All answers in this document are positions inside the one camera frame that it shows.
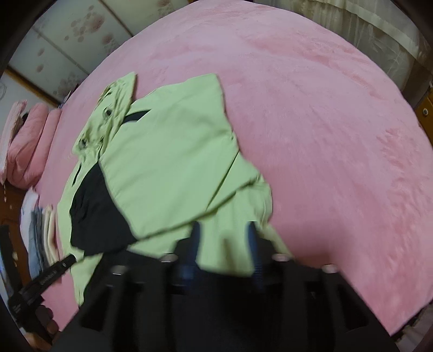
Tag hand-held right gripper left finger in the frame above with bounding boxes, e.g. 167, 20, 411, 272
51, 221, 204, 352

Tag green and black hooded jacket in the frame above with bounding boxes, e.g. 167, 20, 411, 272
56, 72, 295, 308

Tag brown wooden headboard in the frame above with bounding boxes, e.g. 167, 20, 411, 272
0, 183, 31, 271

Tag furniture under lace cover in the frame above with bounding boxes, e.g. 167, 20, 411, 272
298, 0, 433, 92

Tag bed with pink sheet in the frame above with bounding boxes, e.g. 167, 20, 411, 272
34, 0, 433, 339

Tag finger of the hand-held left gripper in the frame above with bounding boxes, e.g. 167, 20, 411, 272
25, 254, 78, 292
0, 225, 16, 288

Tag pink pillow with lace trim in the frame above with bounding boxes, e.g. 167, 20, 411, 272
0, 100, 28, 183

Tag folded blue jeans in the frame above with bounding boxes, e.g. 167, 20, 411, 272
29, 206, 45, 281

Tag person's left hand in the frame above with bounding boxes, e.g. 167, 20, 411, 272
25, 305, 63, 351

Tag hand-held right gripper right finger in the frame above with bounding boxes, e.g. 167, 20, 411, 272
247, 221, 401, 352

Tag wooden drawer cabinet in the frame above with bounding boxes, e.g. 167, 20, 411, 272
414, 91, 433, 143

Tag floral wardrobe doors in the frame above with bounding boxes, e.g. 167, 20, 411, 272
7, 0, 190, 105

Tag small white printed pillow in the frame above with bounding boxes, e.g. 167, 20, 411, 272
19, 188, 40, 236

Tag folded pink quilt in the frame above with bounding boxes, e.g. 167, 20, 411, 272
7, 103, 63, 188

